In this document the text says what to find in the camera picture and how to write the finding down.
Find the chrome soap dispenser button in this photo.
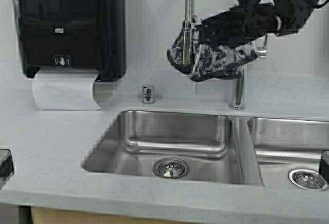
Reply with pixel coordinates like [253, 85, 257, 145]
[142, 84, 154, 104]

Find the black paper towel dispenser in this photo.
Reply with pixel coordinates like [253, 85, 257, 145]
[12, 0, 126, 82]

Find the black white patterned cloth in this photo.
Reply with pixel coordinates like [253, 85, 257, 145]
[166, 3, 276, 82]

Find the white paper towel sheet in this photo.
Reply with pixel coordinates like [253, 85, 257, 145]
[31, 68, 101, 111]

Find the stainless steel double sink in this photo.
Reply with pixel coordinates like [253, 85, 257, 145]
[82, 110, 328, 192]

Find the chrome kitchen faucet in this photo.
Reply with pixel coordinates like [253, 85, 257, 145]
[181, 0, 268, 110]

